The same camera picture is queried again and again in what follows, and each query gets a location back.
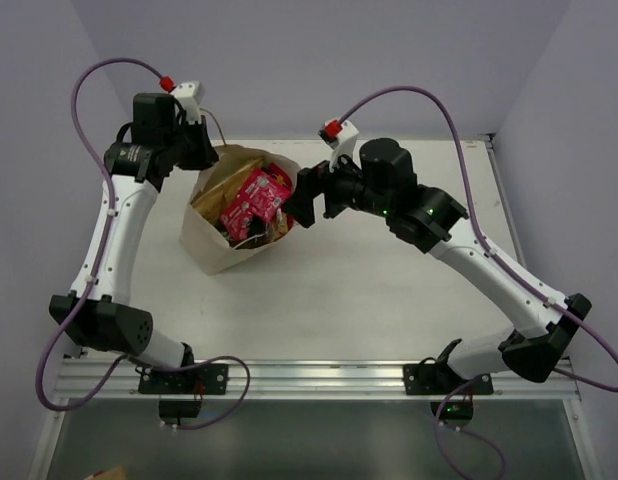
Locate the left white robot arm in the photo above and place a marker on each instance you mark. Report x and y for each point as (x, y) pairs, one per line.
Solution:
(97, 311)

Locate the aluminium front rail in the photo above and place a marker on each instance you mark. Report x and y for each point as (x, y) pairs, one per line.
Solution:
(328, 380)

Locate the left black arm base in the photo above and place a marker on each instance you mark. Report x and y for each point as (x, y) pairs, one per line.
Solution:
(181, 394)

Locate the pink Real chips bag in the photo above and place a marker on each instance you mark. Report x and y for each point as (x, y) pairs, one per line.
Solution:
(279, 175)

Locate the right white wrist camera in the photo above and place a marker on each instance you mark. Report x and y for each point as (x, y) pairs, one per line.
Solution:
(341, 136)

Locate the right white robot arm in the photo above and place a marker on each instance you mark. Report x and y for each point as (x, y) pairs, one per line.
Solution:
(383, 183)

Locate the orange snack packet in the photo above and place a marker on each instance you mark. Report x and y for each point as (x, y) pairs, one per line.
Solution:
(279, 226)

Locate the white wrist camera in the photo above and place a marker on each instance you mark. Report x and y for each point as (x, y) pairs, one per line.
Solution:
(341, 136)
(189, 95)

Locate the tan yellow chips bag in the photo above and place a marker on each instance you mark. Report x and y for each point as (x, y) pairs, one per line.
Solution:
(222, 187)

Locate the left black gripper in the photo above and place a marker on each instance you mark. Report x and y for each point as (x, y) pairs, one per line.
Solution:
(200, 148)

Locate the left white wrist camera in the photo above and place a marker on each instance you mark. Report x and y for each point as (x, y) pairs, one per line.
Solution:
(189, 95)

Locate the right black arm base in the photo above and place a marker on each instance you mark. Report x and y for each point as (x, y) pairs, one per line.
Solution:
(439, 385)

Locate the red snack packet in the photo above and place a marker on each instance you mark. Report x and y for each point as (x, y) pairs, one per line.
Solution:
(242, 221)
(262, 195)

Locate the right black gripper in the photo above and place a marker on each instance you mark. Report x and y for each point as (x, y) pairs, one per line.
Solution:
(311, 182)

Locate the brown cardboard piece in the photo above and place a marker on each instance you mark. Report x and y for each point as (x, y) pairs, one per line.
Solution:
(115, 473)

